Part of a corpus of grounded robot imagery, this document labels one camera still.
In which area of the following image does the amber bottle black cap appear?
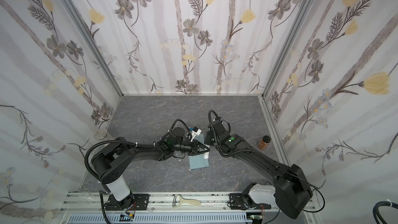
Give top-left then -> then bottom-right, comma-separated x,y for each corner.
257,135 -> 271,150

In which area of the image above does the light green envelope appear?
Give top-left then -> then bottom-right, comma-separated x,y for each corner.
189,133 -> 209,171

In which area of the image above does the cream plastic peeler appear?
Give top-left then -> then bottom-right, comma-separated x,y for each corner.
172,195 -> 202,208

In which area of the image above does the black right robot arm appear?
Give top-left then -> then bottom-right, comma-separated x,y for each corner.
205,118 -> 313,219

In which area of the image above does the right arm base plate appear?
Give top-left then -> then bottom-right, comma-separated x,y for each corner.
227,193 -> 272,211

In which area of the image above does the white slotted cable duct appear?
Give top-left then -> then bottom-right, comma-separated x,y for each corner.
64,213 -> 252,224

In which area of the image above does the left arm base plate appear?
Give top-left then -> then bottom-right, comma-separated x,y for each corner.
105,194 -> 150,211

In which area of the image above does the aluminium mounting rail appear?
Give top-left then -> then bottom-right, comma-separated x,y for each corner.
57,191 -> 316,214

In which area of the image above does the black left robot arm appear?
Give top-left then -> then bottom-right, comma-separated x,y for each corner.
84,127 -> 210,211

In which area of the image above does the black corrugated cable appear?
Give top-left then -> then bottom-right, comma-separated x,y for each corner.
83,119 -> 190,224

